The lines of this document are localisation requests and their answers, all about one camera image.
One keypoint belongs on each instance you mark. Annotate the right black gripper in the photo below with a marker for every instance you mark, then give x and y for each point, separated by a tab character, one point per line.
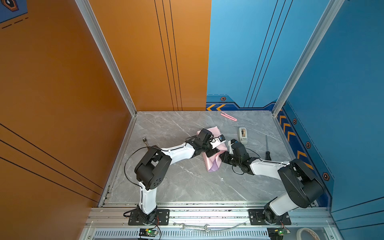
225	154

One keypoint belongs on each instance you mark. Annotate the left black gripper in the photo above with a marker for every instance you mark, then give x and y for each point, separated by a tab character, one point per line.
212	152

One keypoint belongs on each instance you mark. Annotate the pink wrapping paper sheet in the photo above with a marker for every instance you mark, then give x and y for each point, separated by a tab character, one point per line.
213	160

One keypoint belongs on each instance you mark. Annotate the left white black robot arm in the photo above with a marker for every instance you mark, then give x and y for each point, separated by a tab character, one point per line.
152	169

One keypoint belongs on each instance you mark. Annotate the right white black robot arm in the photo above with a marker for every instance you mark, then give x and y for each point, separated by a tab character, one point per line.
302	186

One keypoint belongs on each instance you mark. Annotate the white tape dispenser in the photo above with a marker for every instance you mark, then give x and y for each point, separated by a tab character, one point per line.
243	135

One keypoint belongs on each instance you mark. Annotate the pink scissors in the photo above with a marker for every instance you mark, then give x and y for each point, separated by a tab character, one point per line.
228	117

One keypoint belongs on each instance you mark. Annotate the right green circuit board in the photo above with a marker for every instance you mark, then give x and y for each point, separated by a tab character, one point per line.
276	234

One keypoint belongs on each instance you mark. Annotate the green circuit board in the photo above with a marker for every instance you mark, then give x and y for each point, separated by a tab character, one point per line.
148	234
276	234

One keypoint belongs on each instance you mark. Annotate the left green circuit board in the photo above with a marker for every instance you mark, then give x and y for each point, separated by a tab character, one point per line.
148	234

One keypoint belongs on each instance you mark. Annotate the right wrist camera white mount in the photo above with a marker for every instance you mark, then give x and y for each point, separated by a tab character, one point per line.
237	149

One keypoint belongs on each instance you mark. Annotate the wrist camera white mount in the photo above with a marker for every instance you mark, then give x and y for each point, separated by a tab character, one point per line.
212	136
237	149

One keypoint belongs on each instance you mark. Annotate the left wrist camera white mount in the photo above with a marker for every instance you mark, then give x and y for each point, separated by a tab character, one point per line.
212	136

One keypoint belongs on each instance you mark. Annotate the yellow handled screwdriver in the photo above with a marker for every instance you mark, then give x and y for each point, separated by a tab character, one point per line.
268	154

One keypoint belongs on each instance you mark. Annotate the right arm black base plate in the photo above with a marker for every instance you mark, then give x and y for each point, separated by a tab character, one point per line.
264	217

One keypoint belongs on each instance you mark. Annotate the red handled ratchet tool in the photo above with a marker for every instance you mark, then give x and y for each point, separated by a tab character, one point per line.
146	141

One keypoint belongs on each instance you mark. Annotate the silver wrench on rail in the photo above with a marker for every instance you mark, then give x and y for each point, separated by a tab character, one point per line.
204	228

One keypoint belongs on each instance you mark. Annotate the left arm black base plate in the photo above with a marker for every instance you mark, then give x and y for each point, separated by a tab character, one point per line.
159	217

